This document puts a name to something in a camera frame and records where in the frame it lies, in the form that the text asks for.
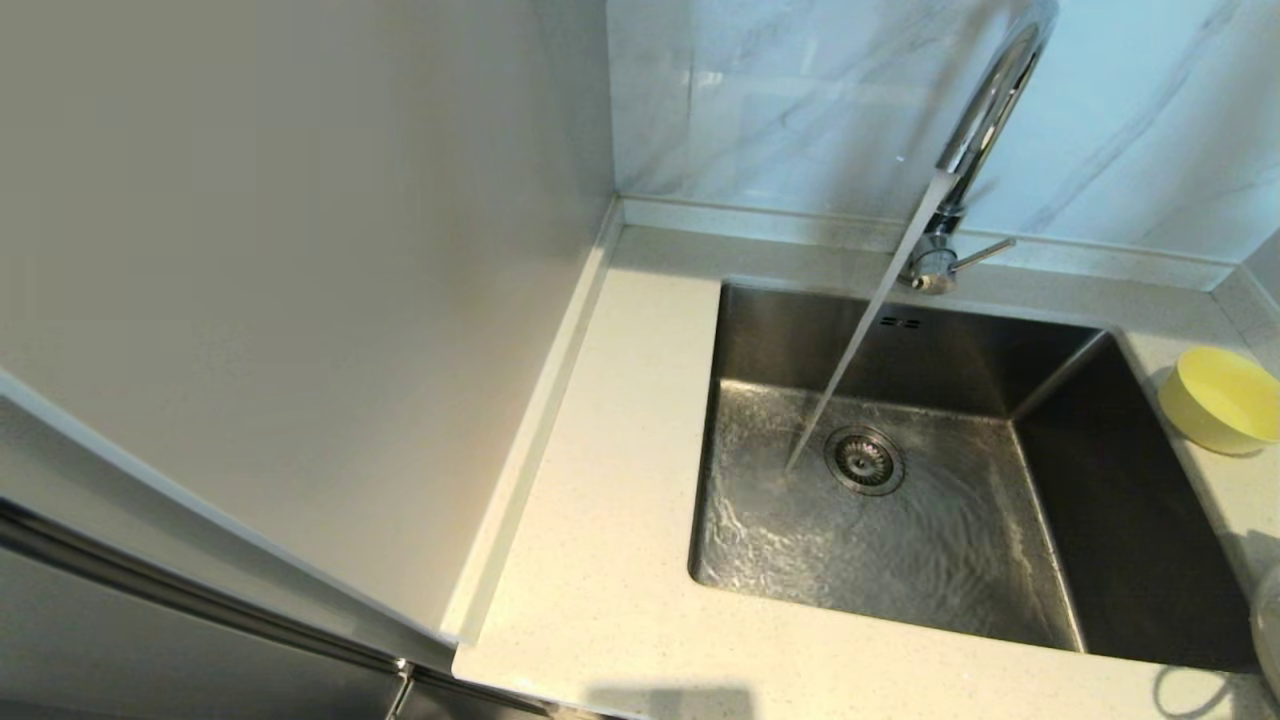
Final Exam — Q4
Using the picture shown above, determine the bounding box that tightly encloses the white tall side panel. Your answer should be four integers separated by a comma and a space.
0, 0, 616, 646

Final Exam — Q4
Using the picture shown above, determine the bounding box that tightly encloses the yellow plastic bowl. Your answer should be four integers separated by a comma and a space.
1158, 346, 1280, 457

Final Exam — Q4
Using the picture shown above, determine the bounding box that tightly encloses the stainless steel sink basin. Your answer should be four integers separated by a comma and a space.
686, 280, 1279, 676

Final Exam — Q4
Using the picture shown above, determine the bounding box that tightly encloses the round metal drain strainer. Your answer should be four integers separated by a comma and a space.
824, 425, 907, 497

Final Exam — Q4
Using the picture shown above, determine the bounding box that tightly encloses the chrome gooseneck faucet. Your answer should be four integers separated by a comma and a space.
897, 0, 1061, 296

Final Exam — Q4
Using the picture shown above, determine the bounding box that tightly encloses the grey steel appliance front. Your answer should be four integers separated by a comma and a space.
0, 375, 561, 720

